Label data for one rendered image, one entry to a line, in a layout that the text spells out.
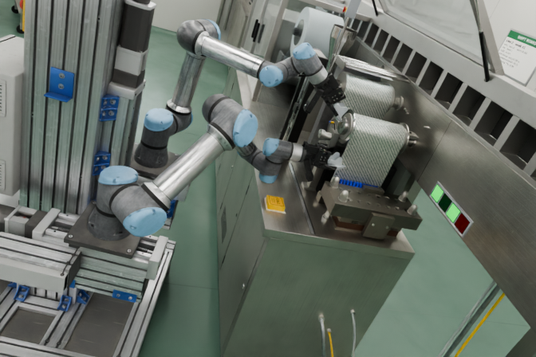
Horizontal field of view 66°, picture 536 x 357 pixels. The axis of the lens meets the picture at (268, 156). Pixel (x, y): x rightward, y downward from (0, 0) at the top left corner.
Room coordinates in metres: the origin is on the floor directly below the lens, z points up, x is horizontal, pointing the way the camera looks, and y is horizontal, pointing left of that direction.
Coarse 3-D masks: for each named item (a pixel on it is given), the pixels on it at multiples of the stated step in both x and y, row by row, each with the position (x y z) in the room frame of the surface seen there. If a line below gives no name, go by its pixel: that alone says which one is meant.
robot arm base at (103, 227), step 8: (96, 208) 1.05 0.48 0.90; (96, 216) 1.04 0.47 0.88; (104, 216) 1.03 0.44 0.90; (112, 216) 1.03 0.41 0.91; (88, 224) 1.04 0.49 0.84; (96, 224) 1.02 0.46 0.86; (104, 224) 1.02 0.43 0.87; (112, 224) 1.03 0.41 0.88; (120, 224) 1.05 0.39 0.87; (96, 232) 1.01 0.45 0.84; (104, 232) 1.02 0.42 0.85; (112, 232) 1.02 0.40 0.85; (120, 232) 1.05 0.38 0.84; (128, 232) 1.07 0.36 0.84; (104, 240) 1.01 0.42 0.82; (112, 240) 1.02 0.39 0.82
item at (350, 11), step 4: (352, 0) 2.15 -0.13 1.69; (356, 0) 2.15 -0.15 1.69; (360, 0) 2.15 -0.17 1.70; (348, 4) 2.21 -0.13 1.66; (352, 4) 2.15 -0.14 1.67; (356, 4) 2.15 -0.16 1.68; (344, 8) 2.17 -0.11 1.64; (348, 8) 2.15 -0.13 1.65; (352, 8) 2.15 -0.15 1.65; (356, 8) 2.15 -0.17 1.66; (348, 12) 2.15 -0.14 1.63; (352, 12) 2.15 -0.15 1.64; (356, 12) 2.15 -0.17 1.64; (348, 16) 2.15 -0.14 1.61; (352, 16) 2.15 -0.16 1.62
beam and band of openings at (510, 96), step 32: (384, 32) 2.50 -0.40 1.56; (416, 32) 2.12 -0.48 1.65; (416, 64) 2.07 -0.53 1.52; (448, 64) 1.78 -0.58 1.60; (448, 96) 1.78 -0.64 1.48; (480, 96) 1.63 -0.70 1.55; (512, 96) 1.40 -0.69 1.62; (480, 128) 1.48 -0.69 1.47; (512, 128) 1.33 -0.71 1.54; (512, 160) 1.28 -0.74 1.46
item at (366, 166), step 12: (348, 144) 1.59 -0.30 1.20; (348, 156) 1.59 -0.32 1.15; (360, 156) 1.61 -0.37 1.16; (372, 156) 1.62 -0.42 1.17; (384, 156) 1.64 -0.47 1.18; (348, 168) 1.60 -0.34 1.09; (360, 168) 1.62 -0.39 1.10; (372, 168) 1.63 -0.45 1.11; (384, 168) 1.65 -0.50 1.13; (360, 180) 1.62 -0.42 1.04; (372, 180) 1.64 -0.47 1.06
